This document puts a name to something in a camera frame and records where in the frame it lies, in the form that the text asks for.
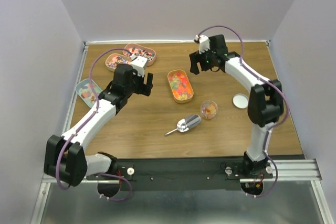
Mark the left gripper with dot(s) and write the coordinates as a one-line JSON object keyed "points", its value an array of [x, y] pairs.
{"points": [[145, 89]]}

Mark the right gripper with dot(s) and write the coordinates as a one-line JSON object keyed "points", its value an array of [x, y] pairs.
{"points": [[195, 57]]}

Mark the orange candy tray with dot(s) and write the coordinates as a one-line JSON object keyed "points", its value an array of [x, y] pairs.
{"points": [[180, 86]]}

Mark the metal scoop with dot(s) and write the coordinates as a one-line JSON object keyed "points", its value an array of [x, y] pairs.
{"points": [[186, 124]]}

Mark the clear plastic cup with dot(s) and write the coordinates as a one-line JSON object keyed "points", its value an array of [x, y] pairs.
{"points": [[208, 110]]}

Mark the grey candy tray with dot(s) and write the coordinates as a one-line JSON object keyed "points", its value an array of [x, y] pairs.
{"points": [[84, 91]]}

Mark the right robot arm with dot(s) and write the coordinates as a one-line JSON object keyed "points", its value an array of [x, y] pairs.
{"points": [[265, 104]]}

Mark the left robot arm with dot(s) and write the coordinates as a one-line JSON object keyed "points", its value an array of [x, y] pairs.
{"points": [[65, 157]]}

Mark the pink candy tray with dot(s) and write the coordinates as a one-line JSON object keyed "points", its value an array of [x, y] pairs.
{"points": [[140, 50]]}

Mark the beige candy tray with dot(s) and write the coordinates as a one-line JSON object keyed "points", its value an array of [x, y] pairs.
{"points": [[115, 59]]}

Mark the white round lid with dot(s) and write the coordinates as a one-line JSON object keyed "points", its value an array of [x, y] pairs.
{"points": [[240, 101]]}

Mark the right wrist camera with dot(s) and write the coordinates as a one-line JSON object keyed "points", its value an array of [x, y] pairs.
{"points": [[203, 43]]}

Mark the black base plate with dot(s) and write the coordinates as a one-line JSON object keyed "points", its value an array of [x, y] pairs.
{"points": [[180, 174]]}

